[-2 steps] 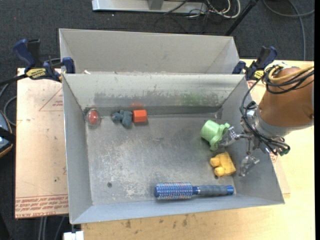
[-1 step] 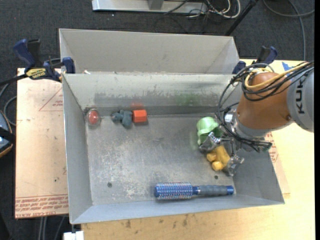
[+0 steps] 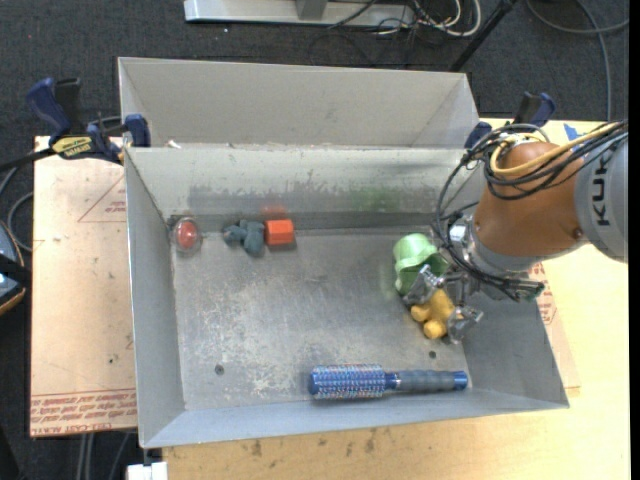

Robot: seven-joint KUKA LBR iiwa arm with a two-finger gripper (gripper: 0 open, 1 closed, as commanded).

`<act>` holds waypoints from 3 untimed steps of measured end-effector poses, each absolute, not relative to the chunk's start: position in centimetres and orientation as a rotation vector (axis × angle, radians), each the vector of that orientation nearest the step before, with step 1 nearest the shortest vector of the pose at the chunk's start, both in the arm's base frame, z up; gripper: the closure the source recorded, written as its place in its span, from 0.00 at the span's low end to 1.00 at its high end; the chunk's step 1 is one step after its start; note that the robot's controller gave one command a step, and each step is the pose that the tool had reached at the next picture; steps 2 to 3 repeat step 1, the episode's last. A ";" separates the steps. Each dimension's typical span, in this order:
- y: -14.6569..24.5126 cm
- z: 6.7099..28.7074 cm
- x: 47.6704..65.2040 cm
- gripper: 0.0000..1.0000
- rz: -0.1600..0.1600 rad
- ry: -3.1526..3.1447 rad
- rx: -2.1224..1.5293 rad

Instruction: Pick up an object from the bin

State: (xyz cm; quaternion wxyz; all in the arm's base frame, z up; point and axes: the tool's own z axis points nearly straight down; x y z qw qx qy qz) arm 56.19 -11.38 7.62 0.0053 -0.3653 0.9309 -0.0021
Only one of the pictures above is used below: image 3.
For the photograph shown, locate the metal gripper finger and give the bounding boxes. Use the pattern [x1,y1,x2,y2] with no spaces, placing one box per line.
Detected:
[402,264,446,306]
[446,306,485,345]

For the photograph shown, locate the yellow toy animal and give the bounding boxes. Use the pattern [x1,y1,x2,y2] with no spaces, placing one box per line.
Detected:
[409,289,457,341]

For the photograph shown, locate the light green cup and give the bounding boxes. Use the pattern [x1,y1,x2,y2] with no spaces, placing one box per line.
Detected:
[391,232,450,298]

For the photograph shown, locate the blue hairbrush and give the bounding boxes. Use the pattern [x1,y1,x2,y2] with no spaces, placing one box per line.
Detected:
[307,363,470,401]

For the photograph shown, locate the grey metal bin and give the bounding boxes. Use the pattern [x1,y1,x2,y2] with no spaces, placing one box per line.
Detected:
[117,56,571,450]

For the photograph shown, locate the orange block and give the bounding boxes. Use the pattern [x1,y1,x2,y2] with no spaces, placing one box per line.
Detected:
[263,218,297,248]

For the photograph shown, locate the dark teal toy animal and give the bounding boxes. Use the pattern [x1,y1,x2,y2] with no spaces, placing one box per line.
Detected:
[221,218,267,258]

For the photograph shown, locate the red ball in clear shell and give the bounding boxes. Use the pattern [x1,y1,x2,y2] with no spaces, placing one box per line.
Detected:
[171,216,204,256]

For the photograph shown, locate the brown cardboard board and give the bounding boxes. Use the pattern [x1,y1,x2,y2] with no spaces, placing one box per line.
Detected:
[29,134,583,439]

